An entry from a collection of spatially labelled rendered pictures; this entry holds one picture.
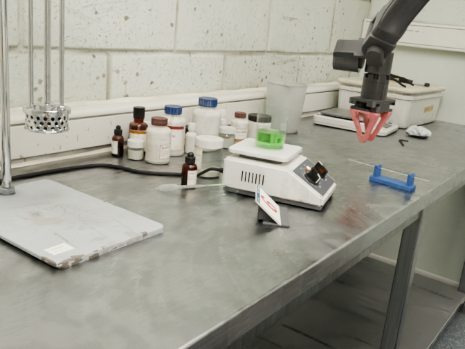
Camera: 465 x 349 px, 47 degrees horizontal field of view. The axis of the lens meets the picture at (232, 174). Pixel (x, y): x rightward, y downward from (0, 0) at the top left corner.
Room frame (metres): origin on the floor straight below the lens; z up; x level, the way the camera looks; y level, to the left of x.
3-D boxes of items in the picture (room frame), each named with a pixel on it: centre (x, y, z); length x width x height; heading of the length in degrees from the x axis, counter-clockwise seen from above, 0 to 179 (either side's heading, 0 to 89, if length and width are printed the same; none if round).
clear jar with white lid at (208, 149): (1.10, 0.05, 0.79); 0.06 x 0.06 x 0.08
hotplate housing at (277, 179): (1.03, -0.09, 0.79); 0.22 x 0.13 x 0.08; 70
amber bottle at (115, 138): (1.19, 0.27, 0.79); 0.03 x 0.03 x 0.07
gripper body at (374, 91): (1.22, -0.30, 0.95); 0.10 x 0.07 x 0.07; 139
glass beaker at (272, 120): (1.03, -0.07, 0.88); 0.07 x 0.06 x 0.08; 166
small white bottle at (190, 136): (1.28, 0.11, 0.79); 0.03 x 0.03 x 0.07
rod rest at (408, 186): (1.17, -0.36, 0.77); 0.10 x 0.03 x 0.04; 49
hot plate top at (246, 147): (1.04, -0.06, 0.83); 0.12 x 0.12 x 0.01; 70
